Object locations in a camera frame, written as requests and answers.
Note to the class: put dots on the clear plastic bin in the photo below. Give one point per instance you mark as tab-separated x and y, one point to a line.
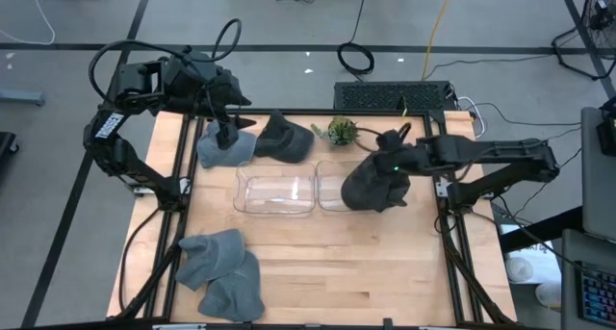
329	185
274	200

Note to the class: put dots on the black standing fan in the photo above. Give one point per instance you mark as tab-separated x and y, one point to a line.
601	7

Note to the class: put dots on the black aluminium rig frame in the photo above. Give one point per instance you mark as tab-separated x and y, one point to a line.
356	325

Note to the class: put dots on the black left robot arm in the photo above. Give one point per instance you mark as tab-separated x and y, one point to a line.
113	157

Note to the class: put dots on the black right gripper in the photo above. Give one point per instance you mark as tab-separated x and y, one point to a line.
399	154

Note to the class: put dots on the white printed sheet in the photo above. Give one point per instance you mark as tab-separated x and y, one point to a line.
544	262

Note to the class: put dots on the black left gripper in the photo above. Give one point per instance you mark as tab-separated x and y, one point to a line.
216	89

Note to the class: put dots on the dark grey cap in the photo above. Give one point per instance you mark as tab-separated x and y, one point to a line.
366	185
400	198
289	142

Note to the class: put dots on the backlit rainbow keyboard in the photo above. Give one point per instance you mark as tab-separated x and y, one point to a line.
599	296

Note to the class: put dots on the grey metal foot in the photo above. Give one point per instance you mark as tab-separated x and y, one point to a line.
21	98

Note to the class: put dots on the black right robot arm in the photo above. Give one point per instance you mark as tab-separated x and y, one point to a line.
491	152

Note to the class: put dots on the grey flat panel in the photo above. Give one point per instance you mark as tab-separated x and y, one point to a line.
599	185

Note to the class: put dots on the black clamp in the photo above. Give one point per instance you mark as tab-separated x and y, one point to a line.
387	323

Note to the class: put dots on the black caster base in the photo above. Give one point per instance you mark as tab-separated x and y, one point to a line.
6	144

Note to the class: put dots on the black desk device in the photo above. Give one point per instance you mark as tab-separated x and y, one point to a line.
608	133

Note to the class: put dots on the grey side desk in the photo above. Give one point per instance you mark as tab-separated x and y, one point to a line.
572	253

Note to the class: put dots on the black floor beam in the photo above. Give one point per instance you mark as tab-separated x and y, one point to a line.
539	229

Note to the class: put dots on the small green potted plant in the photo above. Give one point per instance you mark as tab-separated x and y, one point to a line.
342	130

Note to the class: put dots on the white tape roll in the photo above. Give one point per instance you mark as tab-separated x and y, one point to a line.
548	294
520	270

